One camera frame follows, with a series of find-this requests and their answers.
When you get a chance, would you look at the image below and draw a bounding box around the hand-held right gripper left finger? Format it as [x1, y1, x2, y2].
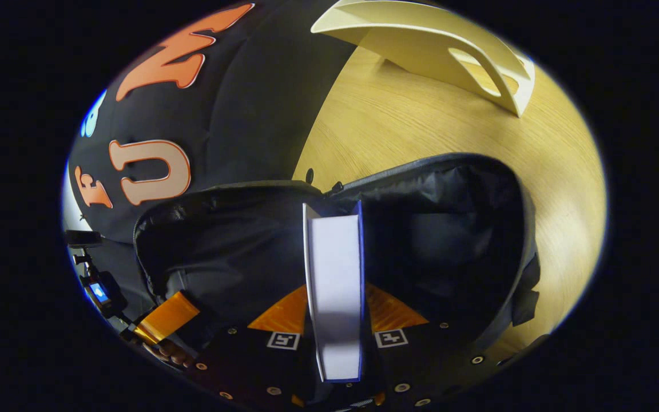
[182, 283, 323, 406]

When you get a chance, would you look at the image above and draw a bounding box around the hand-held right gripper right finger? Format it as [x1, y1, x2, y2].
[361, 282, 516, 408]

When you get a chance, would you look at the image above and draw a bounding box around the grey schoolbag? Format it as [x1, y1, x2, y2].
[133, 152, 542, 373]

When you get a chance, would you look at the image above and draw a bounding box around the blue cover book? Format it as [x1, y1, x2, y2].
[302, 200, 366, 383]

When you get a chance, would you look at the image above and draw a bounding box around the cream plastic bookshelf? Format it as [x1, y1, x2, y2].
[311, 0, 536, 118]

